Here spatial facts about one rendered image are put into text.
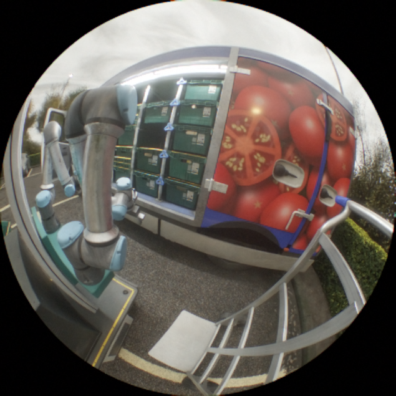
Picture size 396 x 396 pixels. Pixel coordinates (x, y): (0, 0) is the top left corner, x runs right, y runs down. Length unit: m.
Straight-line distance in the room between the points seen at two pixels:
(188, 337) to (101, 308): 0.69
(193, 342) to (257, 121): 1.75
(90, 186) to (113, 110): 0.17
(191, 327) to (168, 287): 0.47
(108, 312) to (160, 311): 0.49
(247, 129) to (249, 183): 0.40
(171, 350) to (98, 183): 1.17
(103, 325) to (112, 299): 0.22
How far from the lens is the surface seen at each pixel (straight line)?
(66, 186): 0.84
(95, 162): 0.30
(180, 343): 1.19
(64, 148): 3.73
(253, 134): 0.90
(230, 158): 0.86
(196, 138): 1.11
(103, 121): 0.30
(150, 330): 1.20
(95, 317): 0.98
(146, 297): 1.26
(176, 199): 1.24
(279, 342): 0.44
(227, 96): 1.02
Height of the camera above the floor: 1.19
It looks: 20 degrees down
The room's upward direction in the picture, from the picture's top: 12 degrees clockwise
